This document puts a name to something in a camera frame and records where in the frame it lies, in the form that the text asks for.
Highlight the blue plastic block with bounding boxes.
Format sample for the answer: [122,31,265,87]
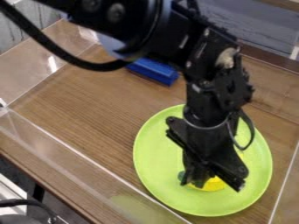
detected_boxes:
[126,57,179,86]

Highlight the yellow toy banana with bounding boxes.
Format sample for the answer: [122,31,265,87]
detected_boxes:
[188,177,228,192]

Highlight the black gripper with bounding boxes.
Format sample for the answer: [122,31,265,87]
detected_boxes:
[166,116,249,192]

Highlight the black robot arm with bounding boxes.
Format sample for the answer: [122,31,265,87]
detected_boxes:
[37,0,254,190]

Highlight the black cable bottom left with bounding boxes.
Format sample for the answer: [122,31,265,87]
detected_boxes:
[0,198,61,224]

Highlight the green round plate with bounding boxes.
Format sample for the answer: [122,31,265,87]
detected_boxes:
[134,104,274,217]

